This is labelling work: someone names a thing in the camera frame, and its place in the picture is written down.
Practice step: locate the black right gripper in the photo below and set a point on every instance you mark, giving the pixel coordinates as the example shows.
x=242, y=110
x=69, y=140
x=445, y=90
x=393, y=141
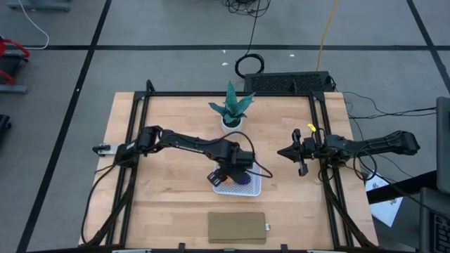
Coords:
x=309, y=149

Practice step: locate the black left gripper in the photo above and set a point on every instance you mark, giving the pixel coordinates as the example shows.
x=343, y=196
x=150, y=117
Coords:
x=235, y=170

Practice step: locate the purple toy grapes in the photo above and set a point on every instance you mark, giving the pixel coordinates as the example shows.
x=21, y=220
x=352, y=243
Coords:
x=245, y=180

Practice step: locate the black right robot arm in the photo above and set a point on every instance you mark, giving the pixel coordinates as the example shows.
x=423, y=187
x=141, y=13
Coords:
x=379, y=145

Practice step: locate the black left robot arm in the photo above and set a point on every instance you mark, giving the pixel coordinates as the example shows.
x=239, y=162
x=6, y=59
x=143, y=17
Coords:
x=190, y=144

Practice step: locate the white perforated plastic basket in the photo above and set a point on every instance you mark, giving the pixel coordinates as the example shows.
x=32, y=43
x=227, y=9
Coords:
x=239, y=191

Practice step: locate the yellow tag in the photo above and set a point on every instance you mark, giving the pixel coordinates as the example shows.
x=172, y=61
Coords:
x=311, y=126

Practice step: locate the white round plant pot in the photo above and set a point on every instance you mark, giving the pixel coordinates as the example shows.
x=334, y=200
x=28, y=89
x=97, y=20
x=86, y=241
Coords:
x=228, y=127

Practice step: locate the small silver clip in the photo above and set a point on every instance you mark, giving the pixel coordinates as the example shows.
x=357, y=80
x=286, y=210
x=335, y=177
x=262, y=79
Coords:
x=267, y=227

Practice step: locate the black perforated metal box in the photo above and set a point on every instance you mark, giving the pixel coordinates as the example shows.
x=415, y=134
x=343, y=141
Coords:
x=281, y=82

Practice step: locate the green snake plant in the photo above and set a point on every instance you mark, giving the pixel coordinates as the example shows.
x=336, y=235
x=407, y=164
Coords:
x=232, y=105

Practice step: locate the white printed paper sheet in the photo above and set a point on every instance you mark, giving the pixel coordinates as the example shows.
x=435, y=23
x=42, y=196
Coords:
x=386, y=207

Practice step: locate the black bar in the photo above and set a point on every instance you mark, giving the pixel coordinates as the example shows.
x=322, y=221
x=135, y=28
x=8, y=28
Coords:
x=404, y=188

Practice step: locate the grey upright panel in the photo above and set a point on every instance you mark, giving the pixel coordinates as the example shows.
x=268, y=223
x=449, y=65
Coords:
x=443, y=144

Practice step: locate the grey cabinet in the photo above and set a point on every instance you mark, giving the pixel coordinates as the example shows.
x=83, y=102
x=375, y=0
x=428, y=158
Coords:
x=436, y=221

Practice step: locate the black object at floor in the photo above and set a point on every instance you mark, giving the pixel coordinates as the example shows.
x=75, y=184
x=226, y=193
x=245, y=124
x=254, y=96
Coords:
x=4, y=122

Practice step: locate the red and black cart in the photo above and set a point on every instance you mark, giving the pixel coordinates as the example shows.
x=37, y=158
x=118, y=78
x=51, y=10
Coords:
x=15, y=44

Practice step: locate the grey furniture base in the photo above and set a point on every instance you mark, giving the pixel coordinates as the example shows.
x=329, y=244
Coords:
x=38, y=5

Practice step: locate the black aluminium table frame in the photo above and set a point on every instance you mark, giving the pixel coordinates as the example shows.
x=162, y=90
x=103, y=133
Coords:
x=228, y=93

